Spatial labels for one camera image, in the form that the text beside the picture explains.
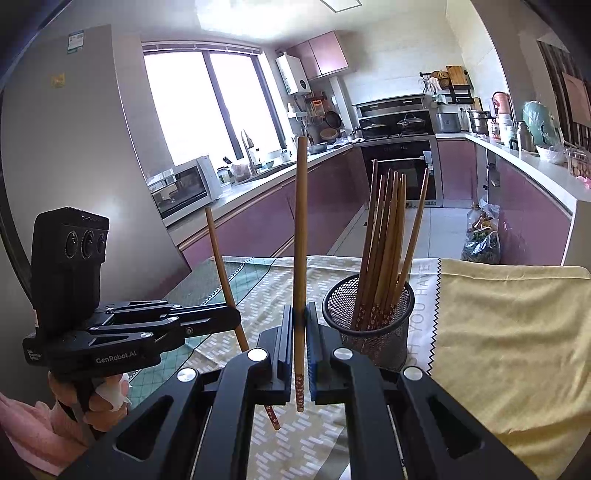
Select white toaster oven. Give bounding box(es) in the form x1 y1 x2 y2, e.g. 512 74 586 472
150 155 223 220

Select white water heater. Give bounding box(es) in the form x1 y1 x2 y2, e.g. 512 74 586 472
276 53 310 96

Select clear plastic bag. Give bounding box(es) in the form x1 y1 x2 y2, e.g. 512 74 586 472
467 198 500 232

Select black mesh holder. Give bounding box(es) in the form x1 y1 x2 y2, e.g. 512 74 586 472
322 273 415 370

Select black pot with glass lid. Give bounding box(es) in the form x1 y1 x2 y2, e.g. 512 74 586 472
397 114 426 134

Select mint green appliance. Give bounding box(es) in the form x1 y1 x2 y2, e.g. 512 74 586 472
523 100 561 146

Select pink lower cabinets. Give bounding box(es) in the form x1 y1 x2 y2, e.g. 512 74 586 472
178 143 370 278
438 138 573 266

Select grey refrigerator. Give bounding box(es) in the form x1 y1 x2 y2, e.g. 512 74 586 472
0 24 192 324

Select plastic bag of greens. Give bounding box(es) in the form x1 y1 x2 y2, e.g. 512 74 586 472
462 228 502 265

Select person's left forearm pink sleeve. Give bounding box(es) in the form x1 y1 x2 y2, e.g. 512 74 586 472
0 392 93 476

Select white bowl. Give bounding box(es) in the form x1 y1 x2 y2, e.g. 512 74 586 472
536 144 568 166

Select steel range hood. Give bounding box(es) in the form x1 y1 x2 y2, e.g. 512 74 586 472
353 95 432 121

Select person's left hand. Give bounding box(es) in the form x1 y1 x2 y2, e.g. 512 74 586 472
48 371 132 432

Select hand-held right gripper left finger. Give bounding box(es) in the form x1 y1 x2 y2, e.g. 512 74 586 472
60 305 296 480

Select black built-in oven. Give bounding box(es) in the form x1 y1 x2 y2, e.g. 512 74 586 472
360 138 439 208

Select steel thermos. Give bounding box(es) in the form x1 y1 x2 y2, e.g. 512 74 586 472
516 121 535 153

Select wooden chopstick with floral end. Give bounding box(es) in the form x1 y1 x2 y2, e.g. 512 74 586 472
205 207 281 431
294 136 309 413

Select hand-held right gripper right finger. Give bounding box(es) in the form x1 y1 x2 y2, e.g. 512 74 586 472
305 302 539 480

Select wooden slatted screen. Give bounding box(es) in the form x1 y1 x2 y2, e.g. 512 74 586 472
538 39 591 148

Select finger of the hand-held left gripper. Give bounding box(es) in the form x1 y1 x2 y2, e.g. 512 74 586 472
88 304 242 356
95 299 185 324

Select clear cookie container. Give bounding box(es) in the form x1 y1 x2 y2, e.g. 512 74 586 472
567 148 591 178

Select pink wall cabinet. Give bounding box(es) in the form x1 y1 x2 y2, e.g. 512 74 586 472
286 31 349 81

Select bundle of wooden chopsticks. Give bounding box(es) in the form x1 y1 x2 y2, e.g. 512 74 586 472
352 159 430 330

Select steel sink faucet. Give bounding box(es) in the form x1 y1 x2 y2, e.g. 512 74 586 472
241 129 258 175

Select green beige patterned tablecloth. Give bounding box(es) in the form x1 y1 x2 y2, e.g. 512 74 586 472
127 255 444 480

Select stainless steel stockpot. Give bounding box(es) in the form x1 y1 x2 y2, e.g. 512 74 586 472
468 109 491 134

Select black wall rack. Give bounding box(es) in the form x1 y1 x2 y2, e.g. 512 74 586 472
419 65 475 106

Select kitchen window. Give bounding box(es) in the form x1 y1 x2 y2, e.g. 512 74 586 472
142 41 284 169

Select yellow cloth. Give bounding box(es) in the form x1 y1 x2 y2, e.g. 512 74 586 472
427 258 591 480

